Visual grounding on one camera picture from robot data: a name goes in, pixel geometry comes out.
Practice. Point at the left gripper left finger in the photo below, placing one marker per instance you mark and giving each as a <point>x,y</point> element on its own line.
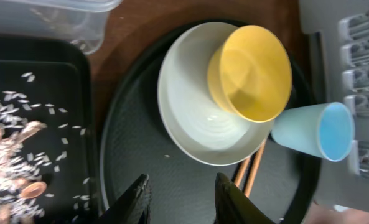
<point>133,206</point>

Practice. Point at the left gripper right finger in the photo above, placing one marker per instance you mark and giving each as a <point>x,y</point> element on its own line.
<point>233,207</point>

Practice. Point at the grey dishwasher rack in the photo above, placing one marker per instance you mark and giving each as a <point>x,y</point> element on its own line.
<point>338,32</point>

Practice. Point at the peanut shells and rice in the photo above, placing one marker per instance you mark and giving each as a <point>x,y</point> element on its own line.
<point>20,181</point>

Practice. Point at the light blue plastic cup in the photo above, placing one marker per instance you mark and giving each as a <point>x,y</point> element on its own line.
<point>325,130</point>

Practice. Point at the wooden chopstick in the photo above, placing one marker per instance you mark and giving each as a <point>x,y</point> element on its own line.
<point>254,169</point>
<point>241,171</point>

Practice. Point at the grey round plate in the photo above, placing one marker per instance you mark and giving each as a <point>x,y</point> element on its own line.
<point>197,125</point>

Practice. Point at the yellow bowl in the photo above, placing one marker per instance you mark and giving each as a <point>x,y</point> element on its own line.
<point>250,74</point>

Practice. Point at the clear plastic storage bin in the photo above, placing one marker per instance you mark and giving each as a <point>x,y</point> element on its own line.
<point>79,22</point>

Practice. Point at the black rectangular tray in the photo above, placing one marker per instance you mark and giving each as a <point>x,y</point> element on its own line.
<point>49,81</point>

